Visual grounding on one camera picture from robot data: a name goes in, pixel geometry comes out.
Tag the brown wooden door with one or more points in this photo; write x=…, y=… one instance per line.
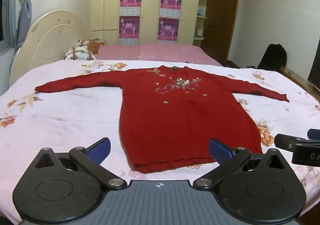
x=218, y=28

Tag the cream curved headboard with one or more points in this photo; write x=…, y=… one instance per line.
x=47, y=41

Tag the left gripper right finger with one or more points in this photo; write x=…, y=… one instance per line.
x=230, y=161

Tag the pink mattress cover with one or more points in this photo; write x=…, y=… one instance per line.
x=156, y=52

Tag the black chair with garment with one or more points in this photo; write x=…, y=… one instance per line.
x=274, y=58

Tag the orange striped pillow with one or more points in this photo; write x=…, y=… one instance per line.
x=93, y=46

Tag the floral white bed sheet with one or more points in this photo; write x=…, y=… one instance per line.
x=62, y=121

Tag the upper left purple poster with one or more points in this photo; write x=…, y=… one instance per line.
x=130, y=7

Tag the red sequinned sweater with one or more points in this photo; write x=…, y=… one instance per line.
x=168, y=116

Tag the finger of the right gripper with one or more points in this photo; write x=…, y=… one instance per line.
x=304, y=151
x=313, y=133

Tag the corner open shelves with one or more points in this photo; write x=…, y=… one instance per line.
x=200, y=22

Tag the lower left purple poster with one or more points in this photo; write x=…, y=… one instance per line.
x=129, y=30

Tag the upper right purple poster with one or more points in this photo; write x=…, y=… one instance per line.
x=170, y=9

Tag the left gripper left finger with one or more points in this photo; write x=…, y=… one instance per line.
x=88, y=160

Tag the purple poster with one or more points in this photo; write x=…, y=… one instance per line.
x=129, y=30
x=170, y=9
x=167, y=30
x=130, y=7

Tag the grey blue curtain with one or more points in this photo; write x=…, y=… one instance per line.
x=16, y=18

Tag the cream wardrobe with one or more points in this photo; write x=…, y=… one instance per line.
x=145, y=4

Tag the lower right purple poster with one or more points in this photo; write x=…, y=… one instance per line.
x=167, y=30

